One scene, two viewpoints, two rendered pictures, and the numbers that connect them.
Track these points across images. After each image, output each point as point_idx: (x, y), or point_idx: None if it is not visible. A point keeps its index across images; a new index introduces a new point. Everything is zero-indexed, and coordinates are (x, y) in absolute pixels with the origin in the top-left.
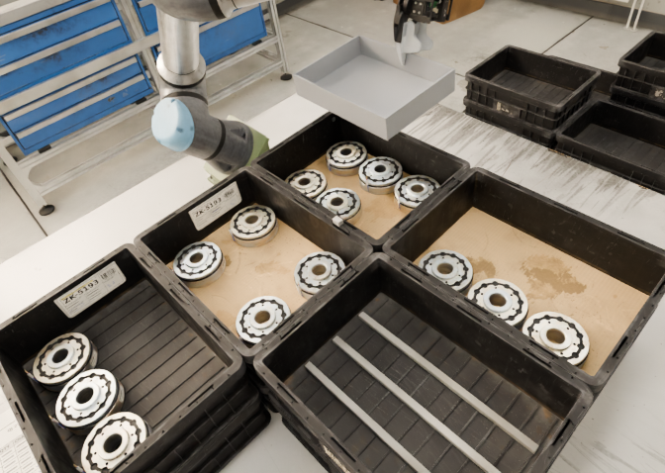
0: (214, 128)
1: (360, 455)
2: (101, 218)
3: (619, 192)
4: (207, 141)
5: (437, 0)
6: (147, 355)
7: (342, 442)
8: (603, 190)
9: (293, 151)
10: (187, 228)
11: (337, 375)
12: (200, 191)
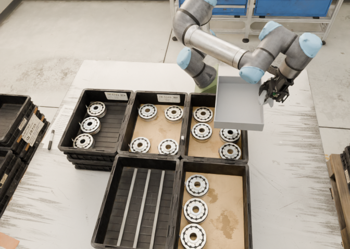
0: (197, 68)
1: (119, 202)
2: (156, 67)
3: (328, 234)
4: (191, 71)
5: (277, 93)
6: (112, 126)
7: (119, 195)
8: (322, 226)
9: (211, 99)
10: (154, 98)
11: (138, 179)
12: (189, 83)
